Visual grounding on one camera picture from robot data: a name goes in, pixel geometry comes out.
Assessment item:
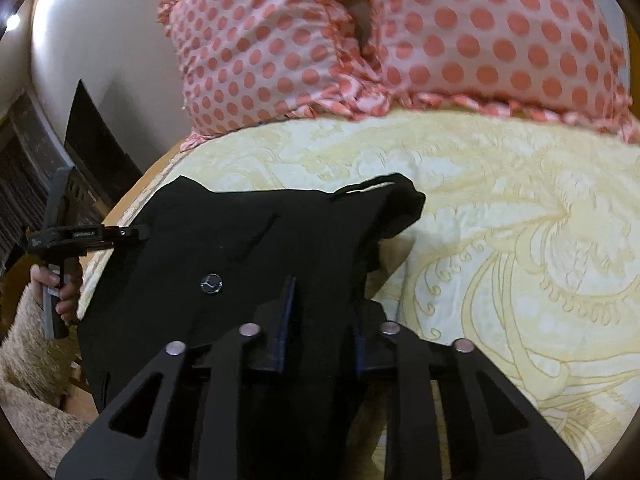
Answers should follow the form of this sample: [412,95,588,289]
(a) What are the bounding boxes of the pink polka dot pillow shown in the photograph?
[350,0,640,145]
[159,0,396,155]

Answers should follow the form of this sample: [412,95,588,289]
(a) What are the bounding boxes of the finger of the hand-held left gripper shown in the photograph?
[102,224,152,243]

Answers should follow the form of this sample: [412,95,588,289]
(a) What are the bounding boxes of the person's left hand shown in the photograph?
[30,264,84,328]

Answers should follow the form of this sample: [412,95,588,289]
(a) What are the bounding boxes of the yellow patterned bed sheet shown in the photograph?
[80,109,640,480]

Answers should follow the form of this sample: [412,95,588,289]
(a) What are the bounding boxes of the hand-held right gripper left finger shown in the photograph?
[55,275,300,480]

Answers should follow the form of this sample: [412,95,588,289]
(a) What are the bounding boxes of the person's left forearm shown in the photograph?
[0,300,97,466]

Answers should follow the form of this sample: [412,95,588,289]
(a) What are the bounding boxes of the black flat screen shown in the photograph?
[64,79,144,207]

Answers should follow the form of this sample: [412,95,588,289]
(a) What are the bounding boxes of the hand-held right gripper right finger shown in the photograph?
[349,300,584,480]

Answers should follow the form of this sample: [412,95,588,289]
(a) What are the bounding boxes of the black pants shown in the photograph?
[77,172,427,480]

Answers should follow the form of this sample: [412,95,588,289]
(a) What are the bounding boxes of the dark shelf unit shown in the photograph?
[0,87,108,281]

